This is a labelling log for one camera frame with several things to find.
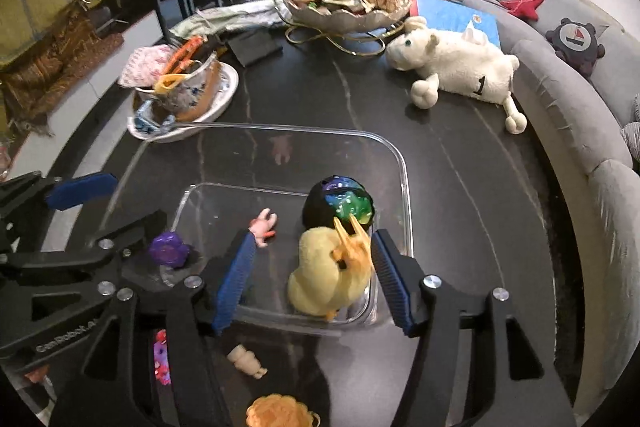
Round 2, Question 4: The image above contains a pink rabbit figurine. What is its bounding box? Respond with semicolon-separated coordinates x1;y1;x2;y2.
248;208;278;248

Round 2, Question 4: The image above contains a purple grape toy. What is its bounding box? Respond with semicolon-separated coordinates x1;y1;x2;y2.
148;231;191;269

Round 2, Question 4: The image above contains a yellow plush duck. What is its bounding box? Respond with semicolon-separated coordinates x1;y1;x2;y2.
286;215;373;321

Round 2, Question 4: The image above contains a cream snowman figurine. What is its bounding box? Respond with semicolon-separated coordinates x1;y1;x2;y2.
227;343;268;379

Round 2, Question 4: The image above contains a green ball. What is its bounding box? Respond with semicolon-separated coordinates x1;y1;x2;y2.
302;174;375;234

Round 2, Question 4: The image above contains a purple spider toy camera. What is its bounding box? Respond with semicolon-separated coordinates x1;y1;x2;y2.
153;329;171;386

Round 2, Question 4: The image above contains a yellow mooncake keychain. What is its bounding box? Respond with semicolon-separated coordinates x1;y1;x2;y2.
245;393;321;427

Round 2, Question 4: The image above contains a white oval tray with clutter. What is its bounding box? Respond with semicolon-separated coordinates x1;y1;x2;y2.
118;35;239;143

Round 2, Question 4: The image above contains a person hand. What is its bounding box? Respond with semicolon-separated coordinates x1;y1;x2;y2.
24;364;50;385

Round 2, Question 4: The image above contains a clear plastic bin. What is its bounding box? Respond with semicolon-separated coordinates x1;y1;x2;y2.
101;124;413;336

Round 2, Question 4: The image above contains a brown patterned cloth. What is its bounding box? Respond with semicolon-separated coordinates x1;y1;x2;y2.
1;1;124;135

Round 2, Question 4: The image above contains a black wallet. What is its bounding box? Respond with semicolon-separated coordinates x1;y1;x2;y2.
228;28;282;68

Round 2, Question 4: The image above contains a white plush sheep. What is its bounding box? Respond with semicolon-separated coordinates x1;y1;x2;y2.
385;16;527;134

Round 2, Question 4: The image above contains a grey star cushion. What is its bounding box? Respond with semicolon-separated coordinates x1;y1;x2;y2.
620;94;640;167

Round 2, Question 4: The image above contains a blue book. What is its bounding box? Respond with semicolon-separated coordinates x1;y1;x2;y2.
409;0;501;48

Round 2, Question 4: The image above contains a grey curved sofa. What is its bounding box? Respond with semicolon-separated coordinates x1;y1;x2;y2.
358;0;640;413

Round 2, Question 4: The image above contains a dark sailboat cushion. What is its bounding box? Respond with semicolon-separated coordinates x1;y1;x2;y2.
544;17;605;80

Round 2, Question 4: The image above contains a red star plush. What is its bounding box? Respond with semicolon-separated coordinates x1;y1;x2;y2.
500;0;544;20

